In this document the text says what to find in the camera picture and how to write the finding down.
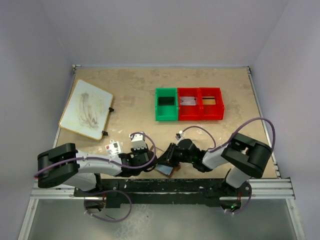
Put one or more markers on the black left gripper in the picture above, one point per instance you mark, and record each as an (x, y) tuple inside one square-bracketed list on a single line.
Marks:
[(135, 152)]

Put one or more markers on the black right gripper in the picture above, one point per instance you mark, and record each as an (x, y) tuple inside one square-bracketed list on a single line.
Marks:
[(167, 157)]

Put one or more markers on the brown leather card holder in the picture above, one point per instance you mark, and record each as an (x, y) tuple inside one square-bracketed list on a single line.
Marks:
[(166, 170)]

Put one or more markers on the white magnetic stripe card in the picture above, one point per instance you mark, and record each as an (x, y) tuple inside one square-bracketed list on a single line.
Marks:
[(188, 101)]

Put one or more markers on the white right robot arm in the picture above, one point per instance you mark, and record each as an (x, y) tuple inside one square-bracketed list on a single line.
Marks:
[(248, 156)]

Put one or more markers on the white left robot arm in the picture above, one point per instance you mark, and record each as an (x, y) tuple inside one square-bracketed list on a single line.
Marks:
[(65, 165)]

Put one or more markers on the black card in bin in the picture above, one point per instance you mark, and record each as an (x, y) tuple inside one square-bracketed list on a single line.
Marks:
[(166, 101)]

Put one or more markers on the gold card in bin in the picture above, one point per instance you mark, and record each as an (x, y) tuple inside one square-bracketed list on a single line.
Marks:
[(208, 101)]

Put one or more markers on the clear plastic packet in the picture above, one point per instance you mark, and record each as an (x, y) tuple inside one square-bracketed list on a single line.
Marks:
[(114, 148)]

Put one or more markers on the green plastic bin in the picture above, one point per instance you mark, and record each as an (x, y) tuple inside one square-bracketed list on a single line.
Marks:
[(166, 113)]

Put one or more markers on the red bin right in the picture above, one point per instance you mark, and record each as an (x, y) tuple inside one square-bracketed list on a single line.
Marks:
[(213, 112)]

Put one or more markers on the white board yellow rim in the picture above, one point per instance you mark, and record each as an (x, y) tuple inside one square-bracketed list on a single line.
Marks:
[(87, 110)]

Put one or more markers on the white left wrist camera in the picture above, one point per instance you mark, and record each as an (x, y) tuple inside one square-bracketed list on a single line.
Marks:
[(138, 141)]

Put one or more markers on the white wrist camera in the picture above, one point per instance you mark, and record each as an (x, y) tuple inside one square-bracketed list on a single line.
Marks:
[(138, 141), (180, 136)]

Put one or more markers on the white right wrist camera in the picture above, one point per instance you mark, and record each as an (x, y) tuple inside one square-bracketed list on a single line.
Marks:
[(180, 136)]

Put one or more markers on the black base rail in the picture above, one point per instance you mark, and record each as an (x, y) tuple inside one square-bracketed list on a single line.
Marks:
[(211, 192)]

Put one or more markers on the metal corner bracket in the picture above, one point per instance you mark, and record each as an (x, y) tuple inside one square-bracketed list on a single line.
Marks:
[(75, 67)]

